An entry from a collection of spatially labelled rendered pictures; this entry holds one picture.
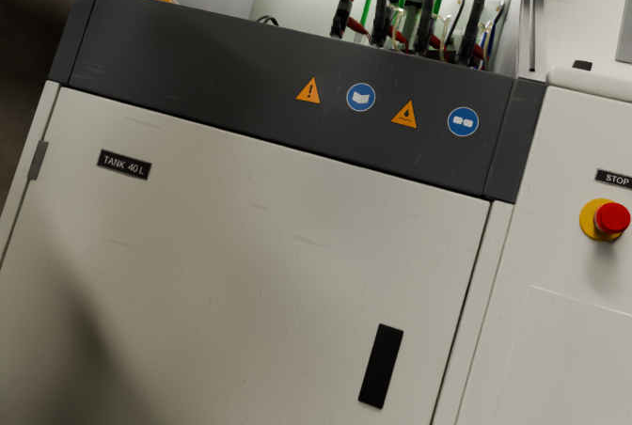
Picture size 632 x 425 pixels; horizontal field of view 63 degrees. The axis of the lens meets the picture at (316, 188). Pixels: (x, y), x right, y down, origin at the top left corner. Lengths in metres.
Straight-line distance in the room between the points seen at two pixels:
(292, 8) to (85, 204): 0.79
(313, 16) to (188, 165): 0.72
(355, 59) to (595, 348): 0.46
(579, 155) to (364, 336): 0.35
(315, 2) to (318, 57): 0.65
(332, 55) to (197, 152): 0.23
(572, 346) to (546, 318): 0.04
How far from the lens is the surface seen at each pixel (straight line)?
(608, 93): 0.74
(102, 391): 0.81
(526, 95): 0.71
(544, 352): 0.69
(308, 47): 0.73
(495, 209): 0.68
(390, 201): 0.67
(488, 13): 1.34
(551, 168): 0.70
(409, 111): 0.69
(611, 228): 0.67
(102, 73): 0.84
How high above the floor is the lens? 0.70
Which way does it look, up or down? 3 degrees up
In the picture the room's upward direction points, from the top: 17 degrees clockwise
